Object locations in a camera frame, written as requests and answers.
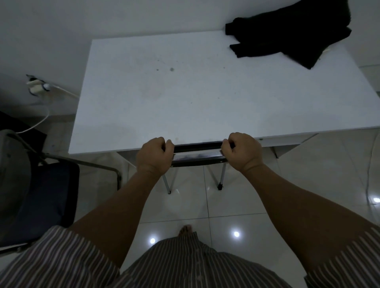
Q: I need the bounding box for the person's left hand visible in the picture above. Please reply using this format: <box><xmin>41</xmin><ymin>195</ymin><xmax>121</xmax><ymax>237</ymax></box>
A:
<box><xmin>136</xmin><ymin>137</ymin><xmax>175</xmax><ymax>176</ymax></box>

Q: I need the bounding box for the person's right hand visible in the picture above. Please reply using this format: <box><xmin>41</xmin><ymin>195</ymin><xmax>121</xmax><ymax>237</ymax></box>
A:
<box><xmin>220</xmin><ymin>132</ymin><xmax>264</xmax><ymax>174</ymax></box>

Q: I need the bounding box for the black metal frame chair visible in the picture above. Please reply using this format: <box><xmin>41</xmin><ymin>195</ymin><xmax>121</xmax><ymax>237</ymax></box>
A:
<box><xmin>162</xmin><ymin>142</ymin><xmax>236</xmax><ymax>195</ymax></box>

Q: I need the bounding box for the person's right forearm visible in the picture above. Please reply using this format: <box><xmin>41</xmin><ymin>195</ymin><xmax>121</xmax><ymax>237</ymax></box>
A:
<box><xmin>240</xmin><ymin>163</ymin><xmax>380</xmax><ymax>273</ymax></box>

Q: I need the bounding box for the person's left forearm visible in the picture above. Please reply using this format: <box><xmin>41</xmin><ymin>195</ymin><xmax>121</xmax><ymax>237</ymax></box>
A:
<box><xmin>68</xmin><ymin>168</ymin><xmax>167</xmax><ymax>269</ymax></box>

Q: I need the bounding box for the white table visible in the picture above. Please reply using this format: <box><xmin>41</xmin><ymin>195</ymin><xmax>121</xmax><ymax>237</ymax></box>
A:
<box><xmin>68</xmin><ymin>28</ymin><xmax>380</xmax><ymax>159</ymax></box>

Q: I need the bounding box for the striped shirt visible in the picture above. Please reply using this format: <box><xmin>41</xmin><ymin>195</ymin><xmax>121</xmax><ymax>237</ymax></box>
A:
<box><xmin>0</xmin><ymin>225</ymin><xmax>380</xmax><ymax>288</ymax></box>

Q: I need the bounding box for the black garment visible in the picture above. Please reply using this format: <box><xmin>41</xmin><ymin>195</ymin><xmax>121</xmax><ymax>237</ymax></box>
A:
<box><xmin>225</xmin><ymin>0</ymin><xmax>352</xmax><ymax>70</ymax></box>

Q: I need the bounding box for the dark blue armrest chair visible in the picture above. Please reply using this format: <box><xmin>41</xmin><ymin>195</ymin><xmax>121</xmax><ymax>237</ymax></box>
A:
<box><xmin>0</xmin><ymin>130</ymin><xmax>122</xmax><ymax>253</ymax></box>

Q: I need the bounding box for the white charger plug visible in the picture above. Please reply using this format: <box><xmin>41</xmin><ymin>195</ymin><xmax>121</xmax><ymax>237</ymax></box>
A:
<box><xmin>27</xmin><ymin>79</ymin><xmax>53</xmax><ymax>97</ymax></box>

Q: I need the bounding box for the white charger cable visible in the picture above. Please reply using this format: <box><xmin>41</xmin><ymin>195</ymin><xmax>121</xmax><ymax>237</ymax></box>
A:
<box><xmin>15</xmin><ymin>84</ymin><xmax>80</xmax><ymax>135</ymax></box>

